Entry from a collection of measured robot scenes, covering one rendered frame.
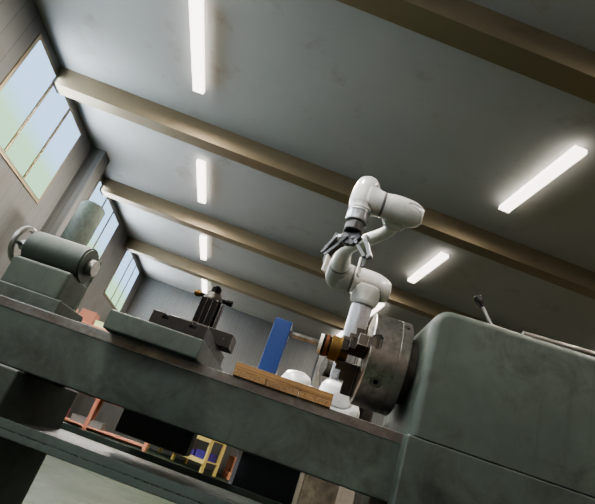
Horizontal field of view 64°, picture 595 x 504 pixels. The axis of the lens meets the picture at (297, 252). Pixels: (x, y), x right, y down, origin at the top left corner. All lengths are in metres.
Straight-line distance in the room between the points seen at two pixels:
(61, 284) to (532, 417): 1.53
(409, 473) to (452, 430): 0.17
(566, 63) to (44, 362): 3.70
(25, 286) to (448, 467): 1.44
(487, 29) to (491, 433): 3.02
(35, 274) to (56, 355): 0.35
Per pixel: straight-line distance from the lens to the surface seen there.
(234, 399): 1.46
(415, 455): 1.43
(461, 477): 1.47
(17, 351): 1.67
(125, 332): 1.49
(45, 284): 1.82
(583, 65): 4.18
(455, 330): 1.52
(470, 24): 3.90
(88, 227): 6.72
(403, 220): 1.86
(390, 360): 1.51
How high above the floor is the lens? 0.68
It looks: 23 degrees up
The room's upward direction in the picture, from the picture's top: 20 degrees clockwise
